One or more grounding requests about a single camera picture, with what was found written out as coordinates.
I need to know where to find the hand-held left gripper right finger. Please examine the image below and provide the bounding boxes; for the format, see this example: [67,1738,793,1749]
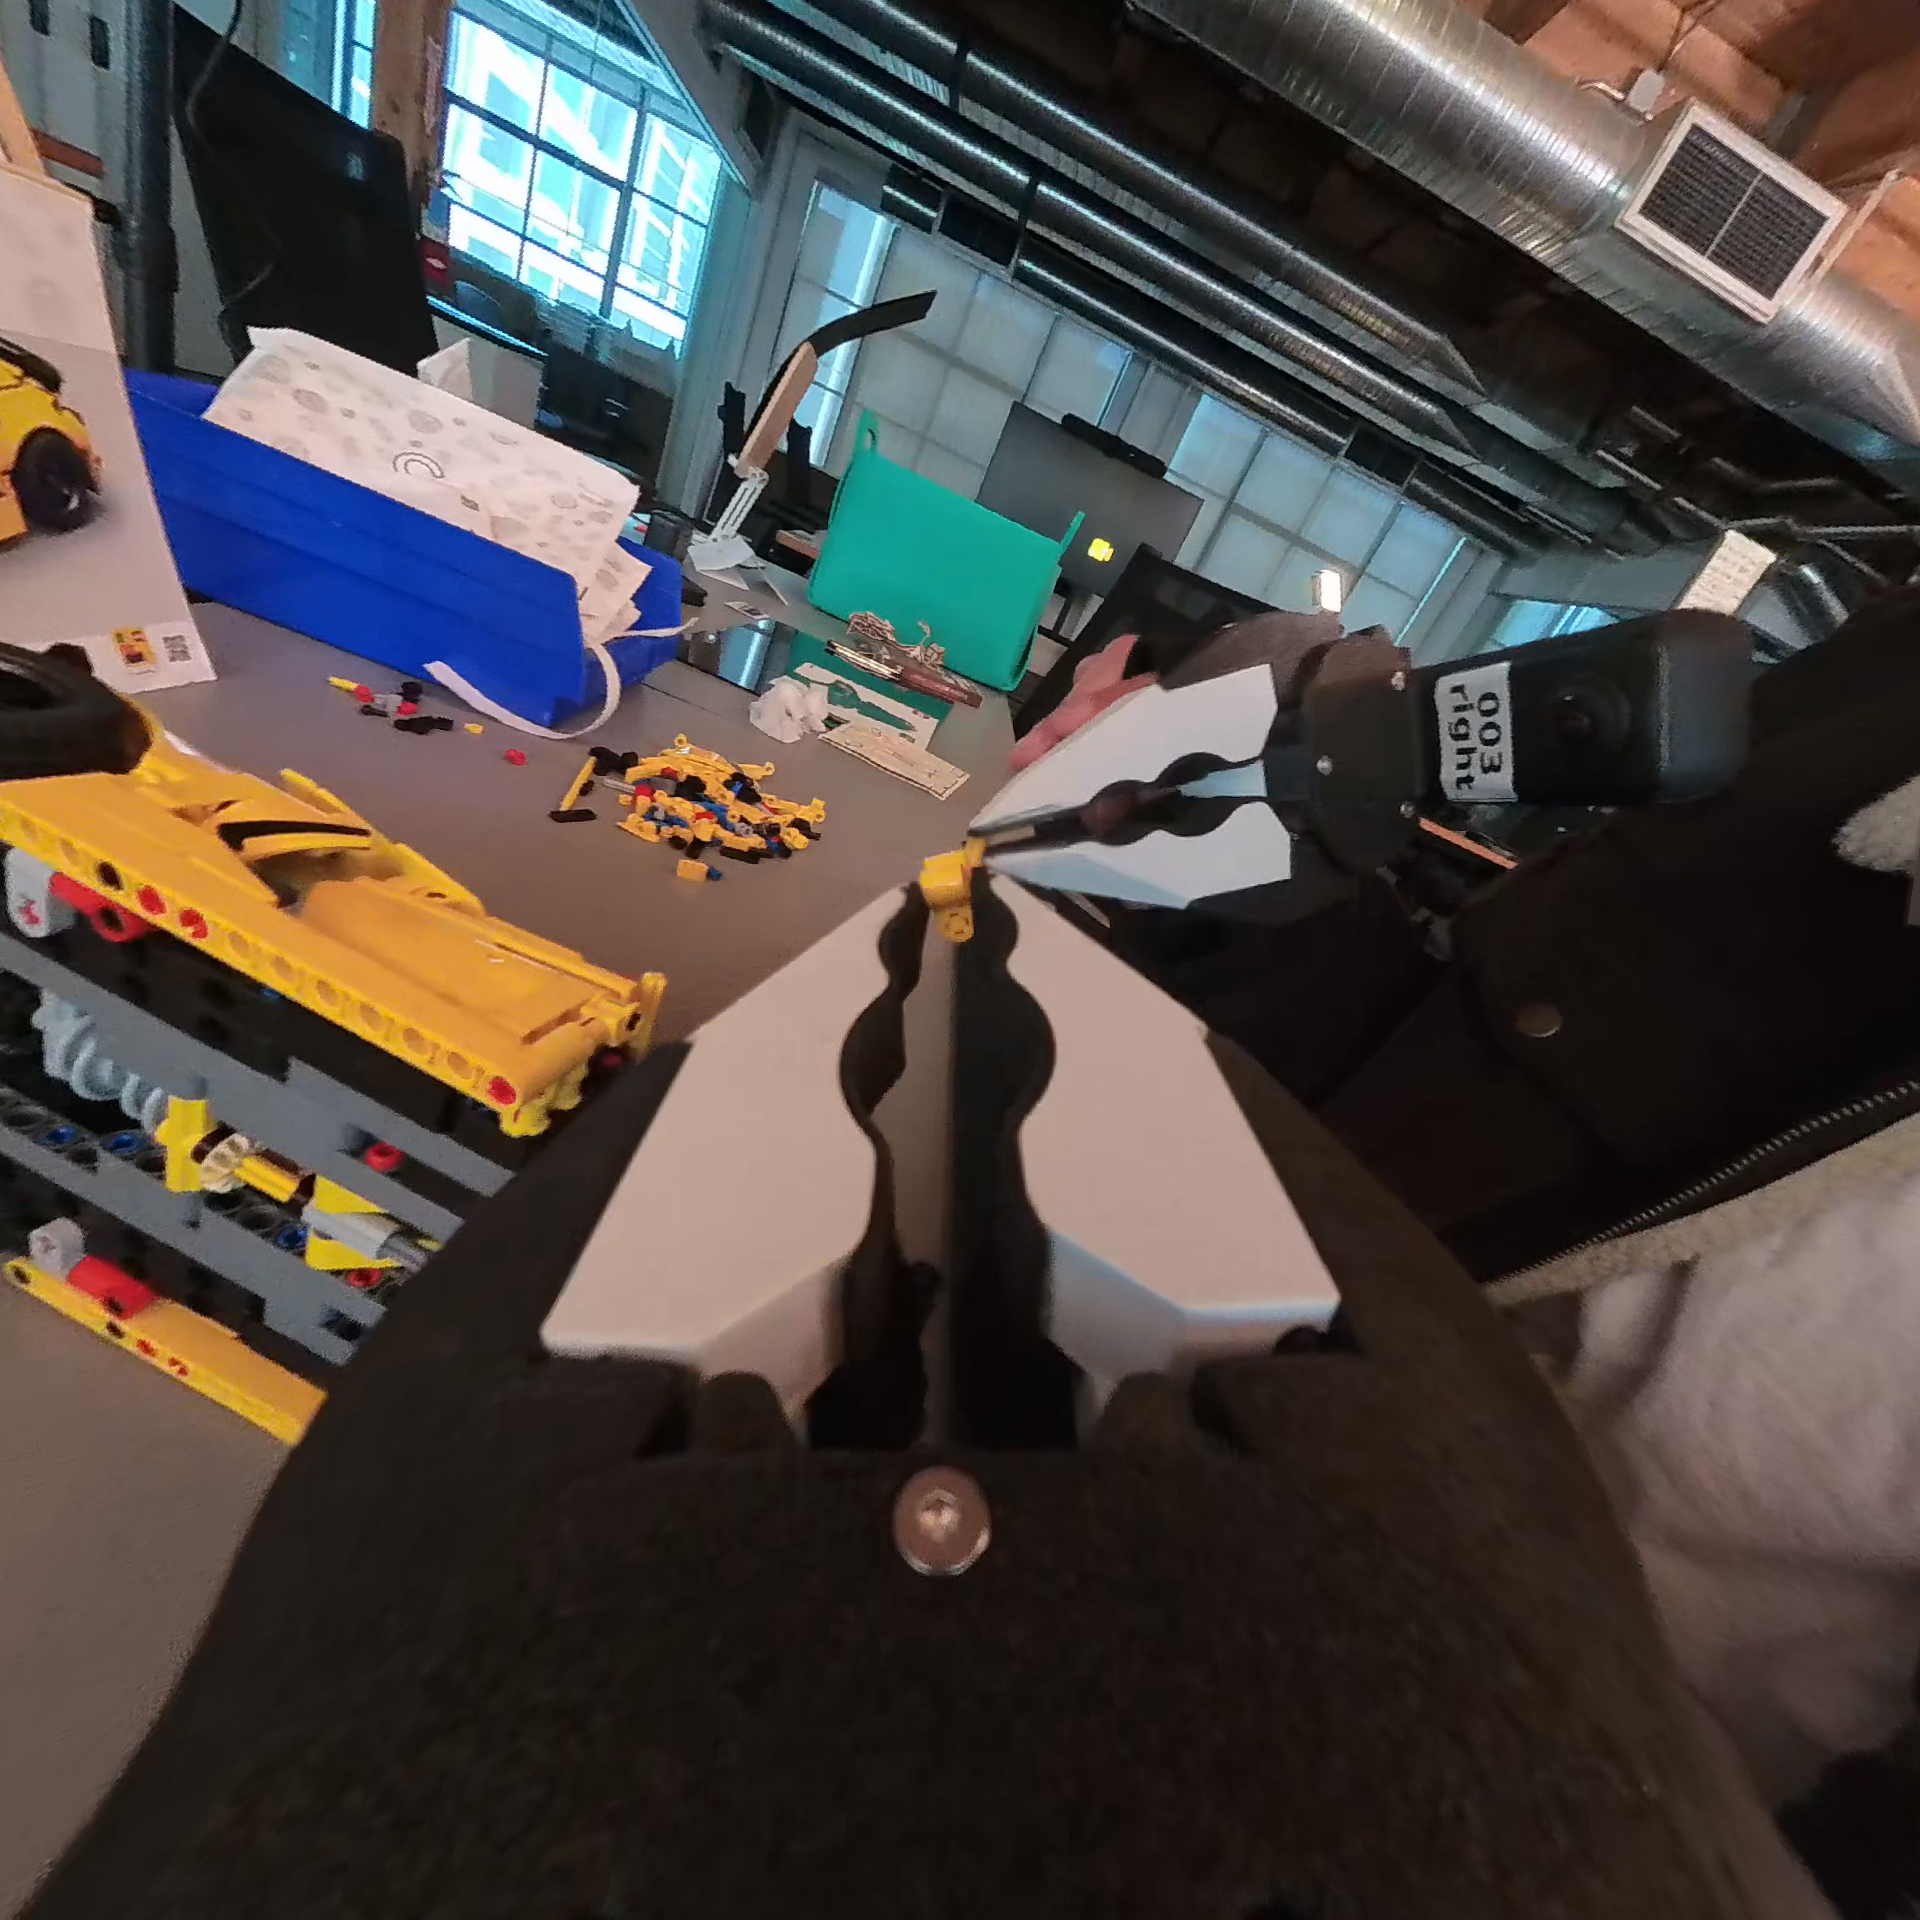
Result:
[951,878,1342,1445]

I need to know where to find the person's black jacket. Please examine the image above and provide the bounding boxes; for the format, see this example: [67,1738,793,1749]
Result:
[1318,585,1920,1275]

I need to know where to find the white paper strip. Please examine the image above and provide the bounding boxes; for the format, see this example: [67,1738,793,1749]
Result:
[423,619,699,741]

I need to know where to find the pile of small bricks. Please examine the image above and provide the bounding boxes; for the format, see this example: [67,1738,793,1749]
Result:
[591,733,828,883]

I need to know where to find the white printed paper sheets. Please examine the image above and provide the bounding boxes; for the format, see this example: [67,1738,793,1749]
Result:
[201,327,648,632]

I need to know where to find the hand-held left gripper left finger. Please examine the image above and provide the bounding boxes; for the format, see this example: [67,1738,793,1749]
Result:
[538,883,954,1445]

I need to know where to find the yellow toy brick car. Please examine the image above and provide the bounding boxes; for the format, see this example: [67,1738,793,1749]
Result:
[0,646,668,1445]

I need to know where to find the white car instruction booklet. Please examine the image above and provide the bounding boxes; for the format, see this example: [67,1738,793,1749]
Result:
[0,167,219,694]

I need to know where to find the black fabric panel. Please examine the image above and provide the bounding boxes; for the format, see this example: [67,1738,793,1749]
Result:
[174,17,442,374]

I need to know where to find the white vent grille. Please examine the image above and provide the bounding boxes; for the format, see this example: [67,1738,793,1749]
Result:
[1615,100,1851,319]

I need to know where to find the dark computer monitor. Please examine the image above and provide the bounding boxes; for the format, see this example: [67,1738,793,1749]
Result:
[977,401,1206,565]

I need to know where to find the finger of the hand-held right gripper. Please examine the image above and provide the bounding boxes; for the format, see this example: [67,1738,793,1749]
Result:
[979,792,1301,911]
[968,664,1280,840]

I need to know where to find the black mesh office chair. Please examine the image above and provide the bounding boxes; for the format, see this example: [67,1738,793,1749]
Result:
[1020,541,1278,723]

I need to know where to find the wooden gear model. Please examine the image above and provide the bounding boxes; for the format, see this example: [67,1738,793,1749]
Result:
[824,607,982,708]

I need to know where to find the scatter of red black bricks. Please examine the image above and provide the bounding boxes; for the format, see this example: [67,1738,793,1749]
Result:
[331,677,529,764]

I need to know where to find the blue plastic bin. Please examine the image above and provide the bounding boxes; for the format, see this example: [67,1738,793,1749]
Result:
[128,364,683,728]

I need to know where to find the person's right hand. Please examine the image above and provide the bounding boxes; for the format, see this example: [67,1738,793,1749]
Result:
[1011,632,1162,773]

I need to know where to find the silver air duct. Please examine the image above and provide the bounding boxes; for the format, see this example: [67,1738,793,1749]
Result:
[1138,0,1920,484]

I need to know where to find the grey metal post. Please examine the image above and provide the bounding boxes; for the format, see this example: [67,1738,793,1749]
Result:
[121,0,178,374]

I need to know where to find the teal plastic bin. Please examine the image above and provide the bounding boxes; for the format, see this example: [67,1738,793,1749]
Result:
[810,409,1085,691]

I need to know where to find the person's white shirt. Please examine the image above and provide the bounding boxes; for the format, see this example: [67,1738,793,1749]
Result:
[1499,1141,1920,1801]

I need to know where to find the wooden post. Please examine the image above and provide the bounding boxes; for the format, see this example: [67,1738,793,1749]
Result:
[371,0,449,213]

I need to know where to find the large paned window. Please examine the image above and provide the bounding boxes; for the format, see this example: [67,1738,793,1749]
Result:
[433,7,726,353]

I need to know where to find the white green printed sheet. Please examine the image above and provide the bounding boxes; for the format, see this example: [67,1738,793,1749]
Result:
[787,665,972,802]

